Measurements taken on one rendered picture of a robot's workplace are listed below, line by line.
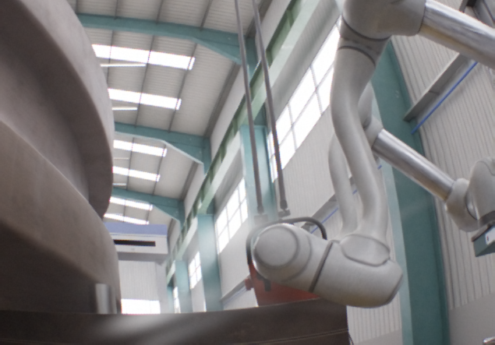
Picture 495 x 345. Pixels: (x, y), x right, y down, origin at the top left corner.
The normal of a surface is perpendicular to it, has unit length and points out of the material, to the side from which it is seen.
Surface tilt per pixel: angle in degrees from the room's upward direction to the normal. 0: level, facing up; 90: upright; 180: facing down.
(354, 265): 84
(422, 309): 90
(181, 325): 90
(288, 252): 101
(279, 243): 93
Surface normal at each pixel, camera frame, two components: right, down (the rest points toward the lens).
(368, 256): 0.03, -0.55
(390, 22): -0.21, 0.86
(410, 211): 0.25, -0.42
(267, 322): -0.15, -0.40
